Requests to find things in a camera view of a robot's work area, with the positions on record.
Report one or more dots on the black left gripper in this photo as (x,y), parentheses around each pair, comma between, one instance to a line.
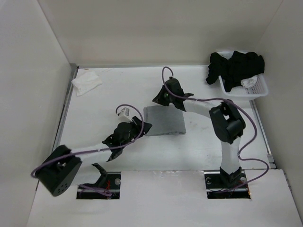
(138,125)

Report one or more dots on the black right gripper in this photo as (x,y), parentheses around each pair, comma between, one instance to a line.
(159,99)

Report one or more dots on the grey tank top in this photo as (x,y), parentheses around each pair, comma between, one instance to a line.
(165,120)

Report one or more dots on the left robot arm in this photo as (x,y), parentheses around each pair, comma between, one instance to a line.
(60,170)

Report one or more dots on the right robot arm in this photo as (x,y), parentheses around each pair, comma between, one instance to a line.
(226,120)

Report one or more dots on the white folded tank top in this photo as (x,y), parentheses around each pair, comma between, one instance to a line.
(85,83)

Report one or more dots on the black tank top pile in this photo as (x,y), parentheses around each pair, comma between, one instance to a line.
(235,69)

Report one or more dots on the white crumpled tank top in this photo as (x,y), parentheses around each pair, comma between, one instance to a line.
(250,82)

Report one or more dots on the white plastic laundry basket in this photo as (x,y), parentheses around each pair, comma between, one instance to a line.
(260,89)

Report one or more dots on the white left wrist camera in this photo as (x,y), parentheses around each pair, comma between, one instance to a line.
(123,115)

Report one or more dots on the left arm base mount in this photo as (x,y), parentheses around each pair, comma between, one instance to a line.
(112,184)

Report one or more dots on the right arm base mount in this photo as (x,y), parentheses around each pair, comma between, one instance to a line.
(217,189)

